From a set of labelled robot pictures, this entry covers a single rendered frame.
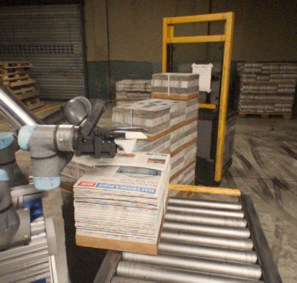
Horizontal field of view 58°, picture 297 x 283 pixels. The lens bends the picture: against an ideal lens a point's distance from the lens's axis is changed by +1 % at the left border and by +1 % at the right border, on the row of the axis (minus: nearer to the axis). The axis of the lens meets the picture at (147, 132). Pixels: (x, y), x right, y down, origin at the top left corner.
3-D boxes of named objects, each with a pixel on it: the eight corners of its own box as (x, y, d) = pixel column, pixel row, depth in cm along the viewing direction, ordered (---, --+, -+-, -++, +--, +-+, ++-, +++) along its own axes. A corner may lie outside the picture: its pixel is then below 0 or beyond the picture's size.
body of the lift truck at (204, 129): (167, 170, 352) (169, 111, 330) (185, 158, 396) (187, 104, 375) (219, 184, 316) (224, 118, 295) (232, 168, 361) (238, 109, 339)
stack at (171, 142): (65, 264, 194) (55, 155, 172) (150, 195, 289) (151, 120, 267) (107, 287, 174) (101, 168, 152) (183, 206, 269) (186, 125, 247)
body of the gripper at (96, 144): (119, 152, 81) (80, 152, 81) (119, 124, 80) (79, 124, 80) (116, 158, 73) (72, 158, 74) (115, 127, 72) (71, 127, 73)
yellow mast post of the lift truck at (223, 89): (210, 179, 305) (223, 12, 258) (213, 177, 312) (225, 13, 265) (218, 181, 301) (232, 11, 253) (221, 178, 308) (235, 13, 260)
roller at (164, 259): (122, 256, 97) (122, 243, 96) (260, 274, 89) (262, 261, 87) (118, 266, 92) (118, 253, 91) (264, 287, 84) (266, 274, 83)
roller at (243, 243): (130, 234, 109) (131, 222, 108) (253, 249, 101) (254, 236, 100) (127, 240, 104) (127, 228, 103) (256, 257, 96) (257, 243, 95)
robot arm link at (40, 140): (31, 148, 82) (27, 121, 80) (66, 148, 82) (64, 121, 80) (18, 157, 75) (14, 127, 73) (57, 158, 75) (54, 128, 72)
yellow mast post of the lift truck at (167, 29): (160, 167, 339) (162, 18, 292) (163, 164, 346) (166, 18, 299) (166, 169, 334) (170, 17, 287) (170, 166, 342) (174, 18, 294)
